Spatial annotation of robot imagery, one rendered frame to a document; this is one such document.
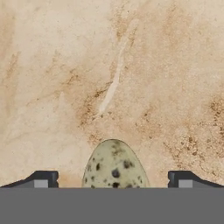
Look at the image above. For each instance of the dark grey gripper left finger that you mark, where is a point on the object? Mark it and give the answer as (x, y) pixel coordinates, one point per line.
(43, 178)

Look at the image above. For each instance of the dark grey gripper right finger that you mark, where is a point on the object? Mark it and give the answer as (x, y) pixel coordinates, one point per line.
(181, 178)

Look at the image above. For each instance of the speckled pale green egg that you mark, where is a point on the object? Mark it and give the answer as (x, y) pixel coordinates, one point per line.
(115, 166)

